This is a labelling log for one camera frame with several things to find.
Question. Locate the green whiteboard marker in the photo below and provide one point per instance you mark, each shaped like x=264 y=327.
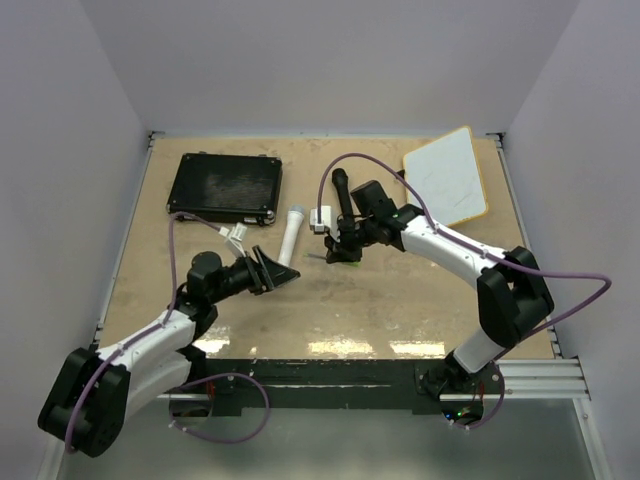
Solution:
x=323 y=259

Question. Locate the black case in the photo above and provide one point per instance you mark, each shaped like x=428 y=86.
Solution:
x=223 y=188

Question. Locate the aluminium table frame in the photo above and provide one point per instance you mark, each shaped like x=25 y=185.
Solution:
x=534 y=379

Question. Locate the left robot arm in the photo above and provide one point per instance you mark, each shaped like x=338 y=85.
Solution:
x=96 y=392

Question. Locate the white microphone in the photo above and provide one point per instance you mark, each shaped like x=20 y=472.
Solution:
x=294 y=219

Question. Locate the black microphone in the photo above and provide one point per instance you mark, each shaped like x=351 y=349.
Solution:
x=340 y=181

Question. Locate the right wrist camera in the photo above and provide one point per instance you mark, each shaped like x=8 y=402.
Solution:
x=321 y=220

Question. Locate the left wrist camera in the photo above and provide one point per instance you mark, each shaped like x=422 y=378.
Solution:
x=233 y=238

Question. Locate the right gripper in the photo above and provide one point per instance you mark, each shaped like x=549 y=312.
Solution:
x=339 y=249

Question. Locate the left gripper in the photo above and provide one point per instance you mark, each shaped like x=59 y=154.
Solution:
x=264 y=273

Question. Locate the yellow framed whiteboard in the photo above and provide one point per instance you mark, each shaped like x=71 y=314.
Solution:
x=445 y=174

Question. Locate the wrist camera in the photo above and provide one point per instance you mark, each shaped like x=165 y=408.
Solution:
x=321 y=220
x=233 y=238

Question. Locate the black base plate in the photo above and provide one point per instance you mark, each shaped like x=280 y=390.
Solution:
x=340 y=385

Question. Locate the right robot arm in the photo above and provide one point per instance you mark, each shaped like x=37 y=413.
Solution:
x=512 y=299

